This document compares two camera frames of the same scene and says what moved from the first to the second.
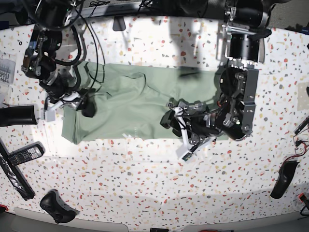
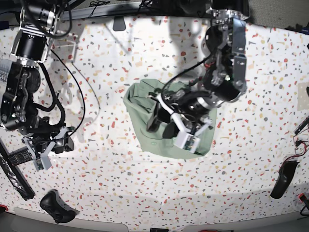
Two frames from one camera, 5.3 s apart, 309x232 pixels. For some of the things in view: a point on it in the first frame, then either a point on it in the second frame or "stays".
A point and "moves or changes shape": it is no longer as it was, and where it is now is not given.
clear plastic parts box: x=7 y=70 stays
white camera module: x=49 y=115 → x=44 y=163
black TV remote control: x=29 y=152 stays
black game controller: x=53 y=202 stays
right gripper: x=201 y=123 → x=192 y=111
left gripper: x=74 y=99 → x=58 y=139
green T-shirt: x=130 y=100 moves or changes shape
